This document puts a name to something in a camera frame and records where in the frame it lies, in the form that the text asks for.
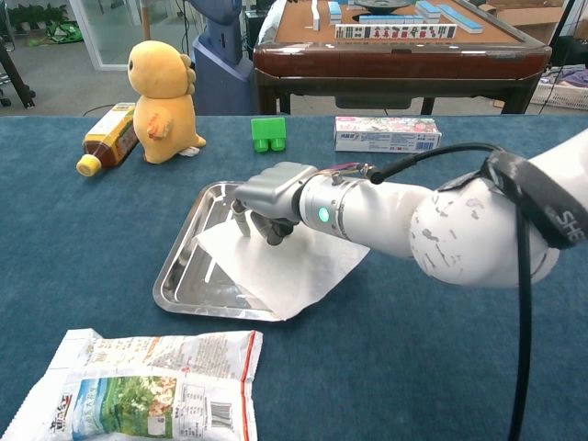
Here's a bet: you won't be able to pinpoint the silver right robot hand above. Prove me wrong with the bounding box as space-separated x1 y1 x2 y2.
232 161 319 247

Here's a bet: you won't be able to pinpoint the white paper sheet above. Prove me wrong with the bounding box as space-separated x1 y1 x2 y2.
195 220 371 322

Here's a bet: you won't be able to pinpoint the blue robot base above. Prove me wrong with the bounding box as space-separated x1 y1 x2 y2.
188 0 258 116

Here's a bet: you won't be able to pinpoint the stainless steel tray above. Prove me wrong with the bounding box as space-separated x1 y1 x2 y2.
152 180 318 322

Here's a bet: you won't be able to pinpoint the green plastic building block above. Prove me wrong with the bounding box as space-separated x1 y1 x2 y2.
250 117 288 154

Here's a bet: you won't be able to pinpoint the floral toothpaste box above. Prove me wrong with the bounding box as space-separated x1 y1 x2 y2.
334 115 443 154

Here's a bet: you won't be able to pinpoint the yellow plush toy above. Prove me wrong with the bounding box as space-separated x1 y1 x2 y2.
127 40 208 165

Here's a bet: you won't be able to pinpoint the brown mahjong table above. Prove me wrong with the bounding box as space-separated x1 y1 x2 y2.
252 0 553 116

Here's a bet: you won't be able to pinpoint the tea bottle with yellow cap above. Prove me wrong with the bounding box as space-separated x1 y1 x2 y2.
75 102 140 177

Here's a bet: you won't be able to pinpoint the blue felt table cover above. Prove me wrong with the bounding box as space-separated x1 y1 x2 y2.
0 114 588 441

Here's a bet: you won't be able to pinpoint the face-up mahjong tile row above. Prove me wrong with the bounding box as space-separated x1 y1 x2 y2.
334 23 458 40

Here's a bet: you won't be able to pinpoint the short blue mahjong tile row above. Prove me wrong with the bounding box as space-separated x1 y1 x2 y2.
358 14 426 26

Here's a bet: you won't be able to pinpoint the black mahjong table dish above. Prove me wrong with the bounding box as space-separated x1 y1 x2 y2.
353 0 417 14

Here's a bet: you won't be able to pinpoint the white printed snack bag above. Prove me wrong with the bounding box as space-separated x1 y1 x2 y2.
0 327 265 441

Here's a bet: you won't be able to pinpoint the long blue mahjong tile row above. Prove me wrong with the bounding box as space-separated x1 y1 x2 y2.
438 4 484 34

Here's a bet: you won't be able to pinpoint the green bag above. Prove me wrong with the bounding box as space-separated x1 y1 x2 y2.
45 20 85 45

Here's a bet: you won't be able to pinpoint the black stand leg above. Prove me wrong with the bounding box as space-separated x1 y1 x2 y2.
0 39 37 109

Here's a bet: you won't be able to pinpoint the green potted plants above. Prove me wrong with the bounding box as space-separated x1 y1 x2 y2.
8 4 70 29

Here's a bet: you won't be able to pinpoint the white plastic basket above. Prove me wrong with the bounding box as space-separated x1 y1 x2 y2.
530 68 588 111

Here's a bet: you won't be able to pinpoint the purple cloth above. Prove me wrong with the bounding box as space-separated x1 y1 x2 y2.
560 68 588 89

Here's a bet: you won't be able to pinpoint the white glass door frame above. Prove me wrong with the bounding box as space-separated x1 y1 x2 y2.
68 0 153 73

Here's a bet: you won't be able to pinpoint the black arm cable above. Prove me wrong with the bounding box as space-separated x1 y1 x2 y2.
362 142 535 441

